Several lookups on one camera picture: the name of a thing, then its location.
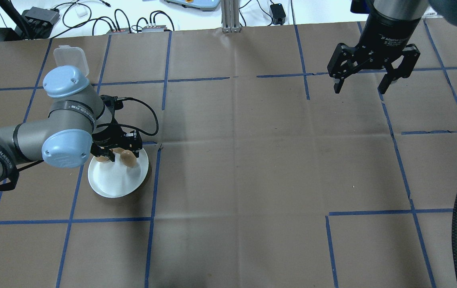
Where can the brown egg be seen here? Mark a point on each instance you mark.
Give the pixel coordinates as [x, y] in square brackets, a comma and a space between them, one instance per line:
[100, 158]
[129, 160]
[119, 151]

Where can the white round plate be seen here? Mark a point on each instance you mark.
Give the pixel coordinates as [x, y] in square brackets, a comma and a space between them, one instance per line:
[120, 184]

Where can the clear plastic egg carton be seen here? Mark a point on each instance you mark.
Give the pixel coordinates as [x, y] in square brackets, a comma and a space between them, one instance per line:
[70, 56]

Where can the black power adapter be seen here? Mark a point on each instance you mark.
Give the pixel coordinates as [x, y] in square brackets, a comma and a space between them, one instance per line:
[278, 12]

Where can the small white adapter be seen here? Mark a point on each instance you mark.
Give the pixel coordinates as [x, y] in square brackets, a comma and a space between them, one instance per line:
[81, 12]

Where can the black electronics box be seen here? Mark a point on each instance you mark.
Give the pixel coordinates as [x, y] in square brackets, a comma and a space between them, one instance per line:
[42, 15]

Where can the blue grey device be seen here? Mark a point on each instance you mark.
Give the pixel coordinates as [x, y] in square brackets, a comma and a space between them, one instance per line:
[196, 4]

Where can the thick black conduit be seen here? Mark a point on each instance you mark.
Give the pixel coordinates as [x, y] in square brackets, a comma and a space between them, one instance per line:
[14, 18]

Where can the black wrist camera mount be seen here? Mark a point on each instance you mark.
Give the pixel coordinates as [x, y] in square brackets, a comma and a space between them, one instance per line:
[358, 4]
[110, 106]

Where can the aluminium profile post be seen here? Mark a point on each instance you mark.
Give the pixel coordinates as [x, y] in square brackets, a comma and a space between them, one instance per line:
[231, 16]

